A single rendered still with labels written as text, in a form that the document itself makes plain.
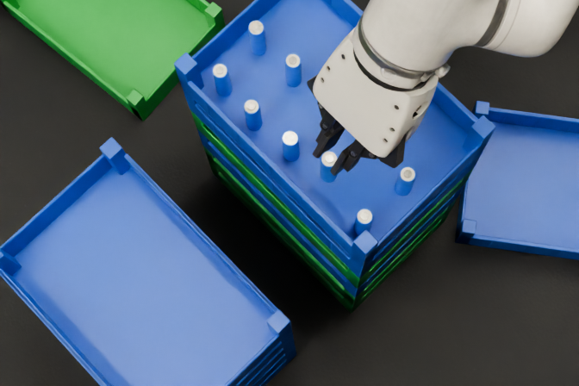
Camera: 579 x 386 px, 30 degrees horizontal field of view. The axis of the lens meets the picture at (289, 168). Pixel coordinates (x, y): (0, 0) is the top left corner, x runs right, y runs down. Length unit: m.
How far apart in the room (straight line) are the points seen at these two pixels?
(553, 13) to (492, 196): 0.80
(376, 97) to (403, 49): 0.08
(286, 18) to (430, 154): 0.24
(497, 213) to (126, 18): 0.66
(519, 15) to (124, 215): 0.62
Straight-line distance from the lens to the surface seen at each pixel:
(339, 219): 1.22
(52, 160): 1.71
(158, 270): 1.31
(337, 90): 1.00
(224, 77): 1.21
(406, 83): 0.93
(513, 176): 1.67
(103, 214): 1.33
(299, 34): 1.29
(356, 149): 1.04
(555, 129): 1.71
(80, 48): 1.75
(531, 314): 1.64
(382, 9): 0.90
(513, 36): 0.90
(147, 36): 1.74
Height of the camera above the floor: 1.60
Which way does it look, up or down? 75 degrees down
